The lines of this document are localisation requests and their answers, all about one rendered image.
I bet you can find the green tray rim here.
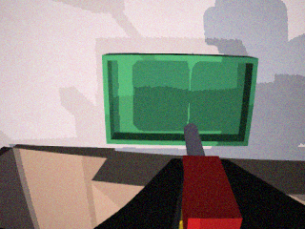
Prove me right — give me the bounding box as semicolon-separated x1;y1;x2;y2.
102;52;258;146

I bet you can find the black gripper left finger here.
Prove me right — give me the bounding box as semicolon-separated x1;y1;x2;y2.
92;157;184;229

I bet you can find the tan wooden ramp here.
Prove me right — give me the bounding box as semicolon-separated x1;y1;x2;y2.
0;145;305;229

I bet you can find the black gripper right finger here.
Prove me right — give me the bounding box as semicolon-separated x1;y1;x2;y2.
220;159;305;229

